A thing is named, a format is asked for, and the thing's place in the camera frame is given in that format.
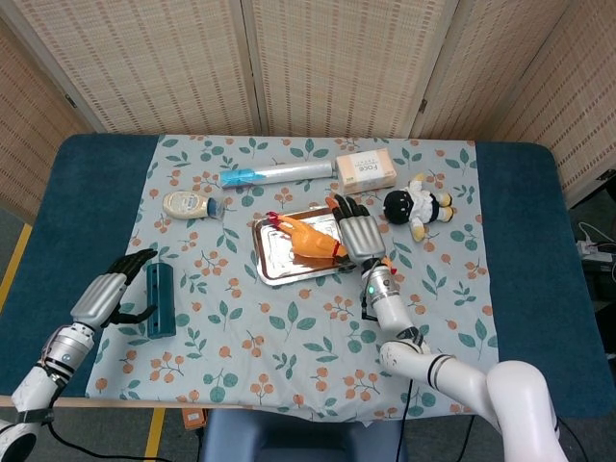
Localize woven folding screen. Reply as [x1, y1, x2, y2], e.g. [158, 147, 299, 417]
[0, 0, 616, 227]

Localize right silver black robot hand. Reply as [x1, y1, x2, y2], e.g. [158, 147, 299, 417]
[324, 193, 388, 269]

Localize rectangular metal tray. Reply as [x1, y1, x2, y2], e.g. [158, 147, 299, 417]
[251, 205, 367, 287]

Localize black equipment box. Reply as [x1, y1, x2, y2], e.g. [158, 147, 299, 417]
[581, 259, 616, 302]

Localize blue padded chair seat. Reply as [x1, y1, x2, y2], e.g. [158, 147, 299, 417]
[199, 408, 408, 462]

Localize white power strip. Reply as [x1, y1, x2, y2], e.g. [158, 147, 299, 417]
[576, 239, 615, 264]

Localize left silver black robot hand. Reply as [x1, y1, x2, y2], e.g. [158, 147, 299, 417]
[70, 248, 160, 331]

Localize mayonnaise squeeze bottle blue cap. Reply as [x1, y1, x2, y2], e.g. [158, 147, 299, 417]
[162, 191, 226, 221]

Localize orange rubber chicken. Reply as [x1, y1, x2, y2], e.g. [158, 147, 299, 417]
[266, 210, 398, 276]

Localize beige tissue pack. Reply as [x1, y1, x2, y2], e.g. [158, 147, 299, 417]
[334, 147, 398, 196]

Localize black headed plush doll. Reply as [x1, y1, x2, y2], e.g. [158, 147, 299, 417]
[382, 172, 457, 243]

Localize dark blue table cover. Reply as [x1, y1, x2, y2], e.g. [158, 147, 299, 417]
[0, 133, 616, 420]

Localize teal rectangular block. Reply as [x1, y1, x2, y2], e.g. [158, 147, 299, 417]
[145, 262, 176, 341]

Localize floral leaf print tablecloth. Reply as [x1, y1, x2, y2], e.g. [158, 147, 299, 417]
[85, 134, 505, 424]

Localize small orange box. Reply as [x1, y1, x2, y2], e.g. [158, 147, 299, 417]
[181, 407, 208, 432]

